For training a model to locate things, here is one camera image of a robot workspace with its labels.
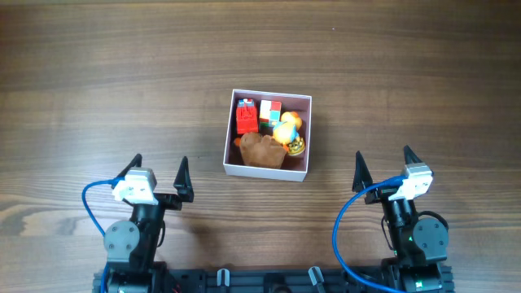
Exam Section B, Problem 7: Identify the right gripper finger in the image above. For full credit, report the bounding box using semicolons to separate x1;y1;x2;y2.
352;151;374;193
403;145;422;164

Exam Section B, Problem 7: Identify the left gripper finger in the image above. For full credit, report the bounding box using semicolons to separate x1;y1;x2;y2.
173;156;195;203
117;153;142;177

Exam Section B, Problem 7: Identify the white box pink interior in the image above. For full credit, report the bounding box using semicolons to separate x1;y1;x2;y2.
223;89;313;181

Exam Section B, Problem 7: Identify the yellow round ball toy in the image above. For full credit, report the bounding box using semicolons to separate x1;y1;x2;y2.
287;137;306;156

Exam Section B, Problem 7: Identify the brown plush toy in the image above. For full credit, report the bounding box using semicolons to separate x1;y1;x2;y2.
234;132;287;169

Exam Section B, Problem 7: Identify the orange duck toy blue hat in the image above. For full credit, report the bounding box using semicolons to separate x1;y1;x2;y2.
273;112;303;145

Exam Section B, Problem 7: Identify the red toy truck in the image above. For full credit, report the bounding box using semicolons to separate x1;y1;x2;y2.
235;98;259;134

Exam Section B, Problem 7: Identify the small colourful puzzle cube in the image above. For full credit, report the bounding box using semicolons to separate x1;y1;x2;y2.
259;100;282;127

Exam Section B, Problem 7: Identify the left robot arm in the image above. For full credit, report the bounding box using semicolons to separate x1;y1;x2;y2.
99;154;195;293

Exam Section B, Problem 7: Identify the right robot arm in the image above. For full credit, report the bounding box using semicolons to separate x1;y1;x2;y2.
365;146;455;292

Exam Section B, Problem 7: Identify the right blue cable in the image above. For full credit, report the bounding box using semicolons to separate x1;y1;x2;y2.
331;175;408;293

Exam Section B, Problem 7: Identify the blue cable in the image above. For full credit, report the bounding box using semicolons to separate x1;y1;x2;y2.
81;177;123;293
331;175;408;293

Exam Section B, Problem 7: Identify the left blue cable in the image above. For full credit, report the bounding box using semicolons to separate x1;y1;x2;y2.
81;177;123;293

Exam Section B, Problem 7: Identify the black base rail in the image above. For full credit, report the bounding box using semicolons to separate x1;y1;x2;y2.
92;266;455;293

